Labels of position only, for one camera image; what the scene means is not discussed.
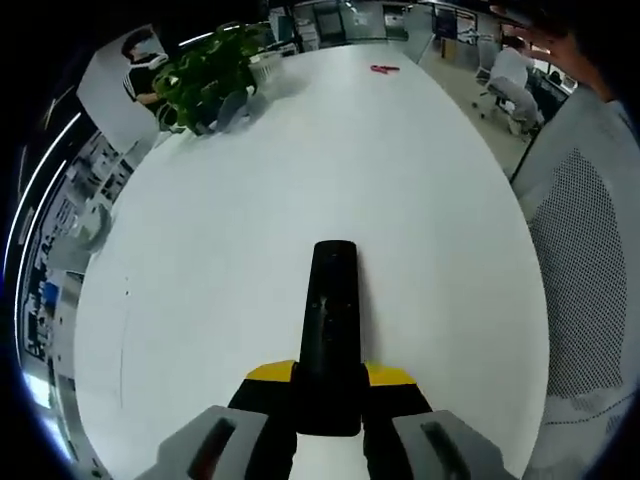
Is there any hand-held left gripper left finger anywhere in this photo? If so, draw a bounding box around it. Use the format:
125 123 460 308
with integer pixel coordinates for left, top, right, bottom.
142 358 301 480

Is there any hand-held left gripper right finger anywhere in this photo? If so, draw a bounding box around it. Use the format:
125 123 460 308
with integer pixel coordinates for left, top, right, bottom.
360 360 509 480

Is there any black remote control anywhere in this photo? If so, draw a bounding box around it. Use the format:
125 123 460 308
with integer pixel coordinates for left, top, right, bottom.
297 240 363 437

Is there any grey office chair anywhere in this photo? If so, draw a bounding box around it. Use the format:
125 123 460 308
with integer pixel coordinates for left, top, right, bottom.
79 205 115 252

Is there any grey watering can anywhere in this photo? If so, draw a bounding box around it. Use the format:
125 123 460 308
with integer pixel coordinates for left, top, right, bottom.
215 90 250 133

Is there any white swivel chair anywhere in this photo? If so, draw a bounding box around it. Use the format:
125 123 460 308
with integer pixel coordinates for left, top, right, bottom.
472 42 532 135

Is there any green leafy plant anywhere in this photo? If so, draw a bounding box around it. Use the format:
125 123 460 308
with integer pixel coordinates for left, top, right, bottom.
151 22 269 137

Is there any white plant pot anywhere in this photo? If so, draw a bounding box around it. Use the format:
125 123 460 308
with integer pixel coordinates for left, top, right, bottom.
248 51 285 85

